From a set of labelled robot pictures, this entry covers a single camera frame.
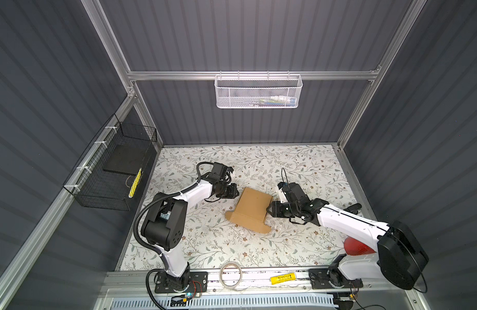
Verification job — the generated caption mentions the brown cardboard box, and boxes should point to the brown cardboard box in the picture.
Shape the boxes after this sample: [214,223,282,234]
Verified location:
[225,187,273,235]

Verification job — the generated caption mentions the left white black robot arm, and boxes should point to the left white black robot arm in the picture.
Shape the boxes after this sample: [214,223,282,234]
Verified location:
[132,161,239,291]

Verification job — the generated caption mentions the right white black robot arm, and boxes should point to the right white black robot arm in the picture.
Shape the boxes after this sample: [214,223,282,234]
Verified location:
[268,182,429,290]

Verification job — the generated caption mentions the red pencil cup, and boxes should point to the red pencil cup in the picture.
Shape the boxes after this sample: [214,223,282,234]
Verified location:
[344,237,375,256]

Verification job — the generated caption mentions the yellow label tag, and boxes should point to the yellow label tag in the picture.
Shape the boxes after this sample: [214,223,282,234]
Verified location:
[270,273,296,285]

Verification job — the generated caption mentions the black flat pad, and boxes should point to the black flat pad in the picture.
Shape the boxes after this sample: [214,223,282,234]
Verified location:
[103,145,145,176]

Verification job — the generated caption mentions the markers in white basket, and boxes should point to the markers in white basket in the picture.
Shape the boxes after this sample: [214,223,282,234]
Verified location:
[250,96,298,108]

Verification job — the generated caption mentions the clear tape roll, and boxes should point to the clear tape roll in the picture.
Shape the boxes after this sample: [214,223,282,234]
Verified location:
[218,261,244,291]

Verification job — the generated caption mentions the white vented strip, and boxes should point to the white vented strip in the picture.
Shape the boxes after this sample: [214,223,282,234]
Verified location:
[108,294,336,310]

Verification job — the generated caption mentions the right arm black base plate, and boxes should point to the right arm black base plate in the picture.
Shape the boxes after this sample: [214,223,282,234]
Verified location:
[308,268,364,289]

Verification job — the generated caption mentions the white wire mesh basket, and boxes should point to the white wire mesh basket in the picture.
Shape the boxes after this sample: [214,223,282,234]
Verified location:
[214,74,304,109]

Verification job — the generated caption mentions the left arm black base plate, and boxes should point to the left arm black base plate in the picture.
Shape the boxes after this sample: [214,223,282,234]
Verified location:
[153,271,209,294]

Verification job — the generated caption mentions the black wire basket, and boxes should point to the black wire basket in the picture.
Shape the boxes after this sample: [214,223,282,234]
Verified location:
[64,116,158,211]

